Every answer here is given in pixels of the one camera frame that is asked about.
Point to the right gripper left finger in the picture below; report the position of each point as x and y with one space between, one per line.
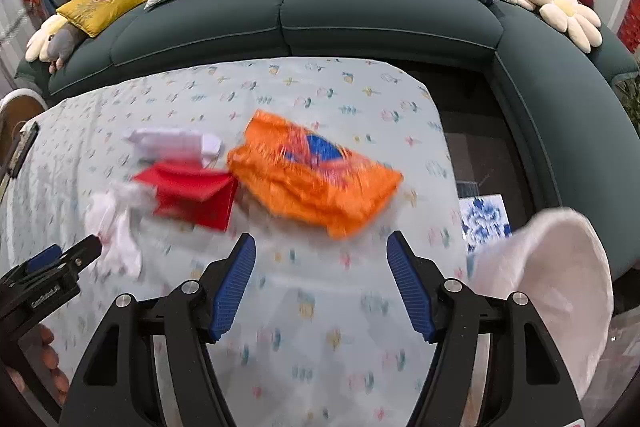
115 383

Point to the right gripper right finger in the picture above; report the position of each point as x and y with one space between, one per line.
527 382

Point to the white lined trash bin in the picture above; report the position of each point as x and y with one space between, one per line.
559 262

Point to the white crumpled glove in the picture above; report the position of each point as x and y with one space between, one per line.
108 217

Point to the black remote control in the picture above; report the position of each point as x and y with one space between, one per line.
17 154

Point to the blue white patterned box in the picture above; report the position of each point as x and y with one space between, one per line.
484 220

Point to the white paper tissue pack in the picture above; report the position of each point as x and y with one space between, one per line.
174 145

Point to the red envelope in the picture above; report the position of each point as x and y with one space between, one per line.
192 194

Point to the round wooden side table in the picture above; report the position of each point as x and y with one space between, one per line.
17 107

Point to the grey mouse plush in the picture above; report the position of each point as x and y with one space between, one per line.
63 44

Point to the orange snack wrapper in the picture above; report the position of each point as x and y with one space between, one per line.
297 174

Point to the floral light blue tablecloth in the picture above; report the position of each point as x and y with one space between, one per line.
322 337

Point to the dark green curved sofa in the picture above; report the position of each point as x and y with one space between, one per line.
576 141

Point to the yellow cushion left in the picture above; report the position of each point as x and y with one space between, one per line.
93 16

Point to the potted flower plant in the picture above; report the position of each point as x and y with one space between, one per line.
629 93

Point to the white daisy pillow lower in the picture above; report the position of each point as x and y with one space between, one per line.
580 23

